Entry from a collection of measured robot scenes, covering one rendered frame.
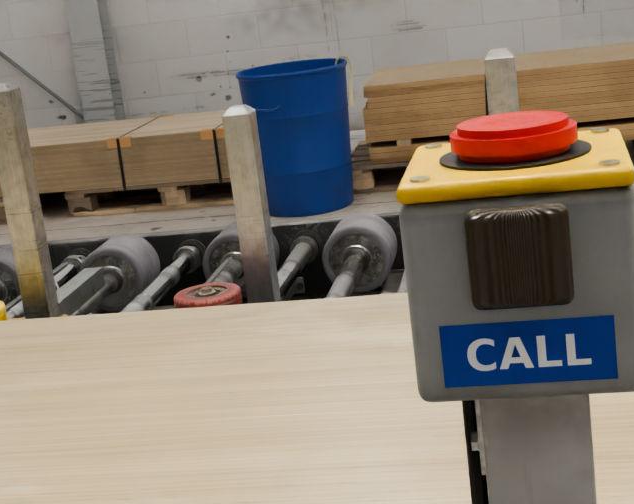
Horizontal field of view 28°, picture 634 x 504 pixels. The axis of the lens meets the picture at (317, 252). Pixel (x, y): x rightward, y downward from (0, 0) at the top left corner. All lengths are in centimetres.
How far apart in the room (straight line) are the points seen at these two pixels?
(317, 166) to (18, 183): 443
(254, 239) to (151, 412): 46
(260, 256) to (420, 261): 119
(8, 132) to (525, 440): 127
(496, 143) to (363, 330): 91
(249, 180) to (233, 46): 626
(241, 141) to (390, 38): 610
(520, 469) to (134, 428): 73
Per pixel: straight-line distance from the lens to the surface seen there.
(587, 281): 38
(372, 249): 195
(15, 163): 163
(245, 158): 154
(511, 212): 37
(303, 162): 599
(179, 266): 203
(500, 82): 148
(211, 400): 115
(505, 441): 42
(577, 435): 41
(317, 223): 208
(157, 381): 123
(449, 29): 758
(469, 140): 39
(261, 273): 157
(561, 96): 630
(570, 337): 38
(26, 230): 164
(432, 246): 38
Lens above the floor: 130
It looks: 14 degrees down
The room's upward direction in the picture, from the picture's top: 7 degrees counter-clockwise
